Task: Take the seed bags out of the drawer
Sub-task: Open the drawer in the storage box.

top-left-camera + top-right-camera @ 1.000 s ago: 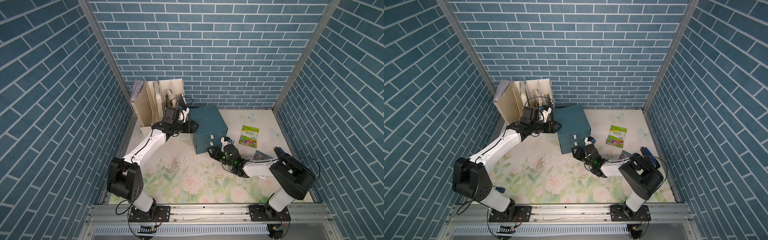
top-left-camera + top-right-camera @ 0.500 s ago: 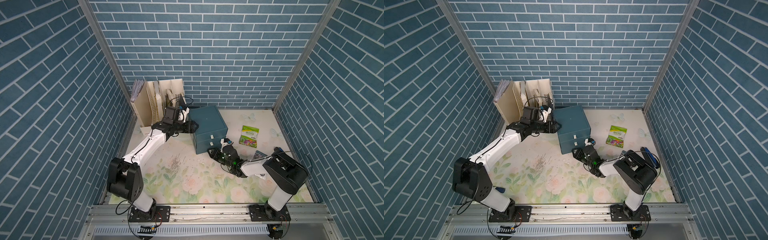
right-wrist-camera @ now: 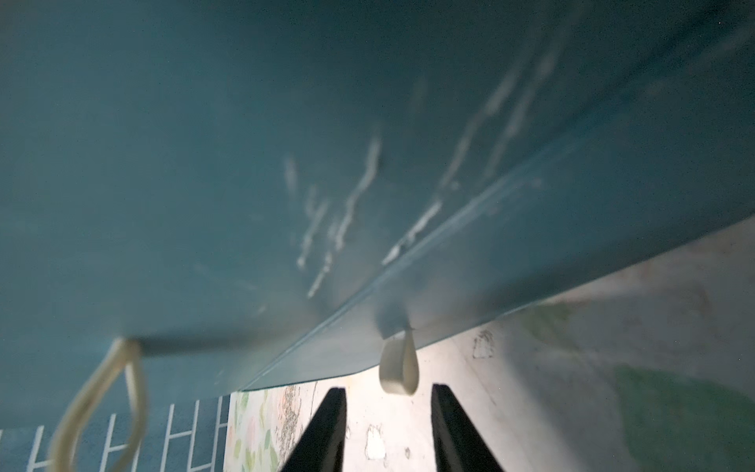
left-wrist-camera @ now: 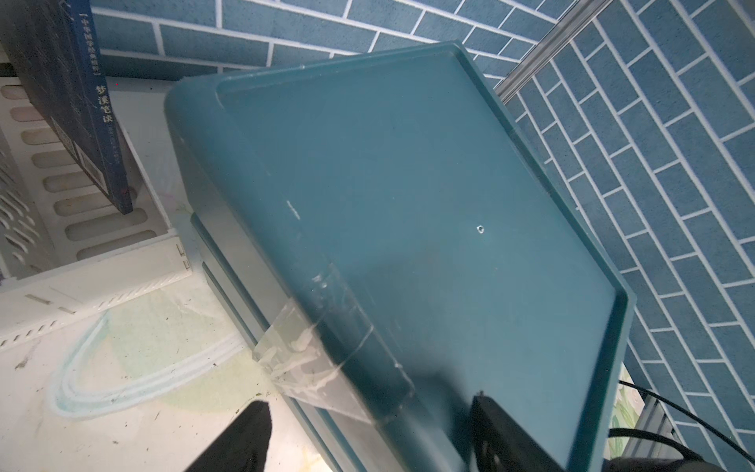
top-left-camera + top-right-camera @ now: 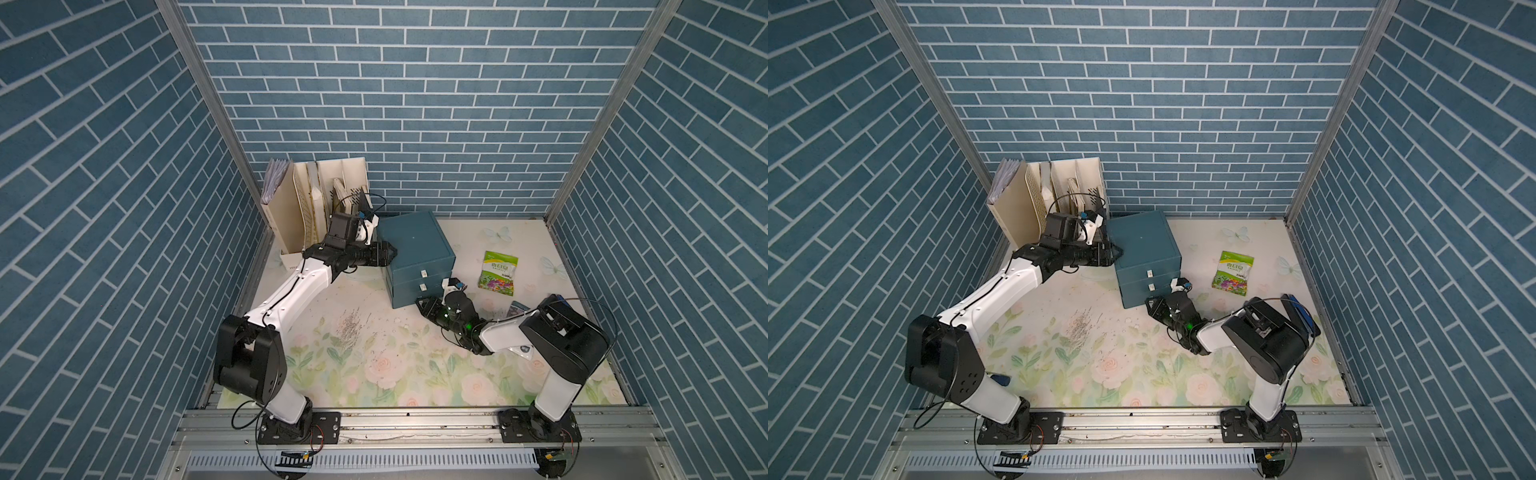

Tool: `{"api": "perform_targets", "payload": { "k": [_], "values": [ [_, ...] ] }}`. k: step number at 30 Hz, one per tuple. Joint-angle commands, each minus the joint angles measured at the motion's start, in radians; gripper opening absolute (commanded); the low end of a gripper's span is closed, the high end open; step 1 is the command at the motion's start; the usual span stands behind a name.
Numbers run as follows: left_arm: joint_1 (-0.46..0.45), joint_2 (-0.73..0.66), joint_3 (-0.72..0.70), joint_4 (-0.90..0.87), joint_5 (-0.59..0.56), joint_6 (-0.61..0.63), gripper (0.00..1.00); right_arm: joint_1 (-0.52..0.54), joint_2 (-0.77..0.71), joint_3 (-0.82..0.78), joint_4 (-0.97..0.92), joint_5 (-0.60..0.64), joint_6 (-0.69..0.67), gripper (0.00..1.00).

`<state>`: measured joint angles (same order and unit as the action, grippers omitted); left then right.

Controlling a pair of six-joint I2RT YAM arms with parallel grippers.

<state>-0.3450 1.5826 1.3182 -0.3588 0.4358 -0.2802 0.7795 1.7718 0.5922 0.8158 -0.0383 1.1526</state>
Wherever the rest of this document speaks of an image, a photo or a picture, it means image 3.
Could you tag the teal bottom drawer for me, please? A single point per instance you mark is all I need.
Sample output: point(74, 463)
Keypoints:
point(664, 157)

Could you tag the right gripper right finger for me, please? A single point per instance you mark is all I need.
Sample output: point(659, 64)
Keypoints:
point(457, 443)

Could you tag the teal drawer cabinet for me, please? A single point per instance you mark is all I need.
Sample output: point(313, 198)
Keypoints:
point(214, 179)

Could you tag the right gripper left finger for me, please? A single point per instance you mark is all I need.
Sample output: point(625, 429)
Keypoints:
point(321, 447)

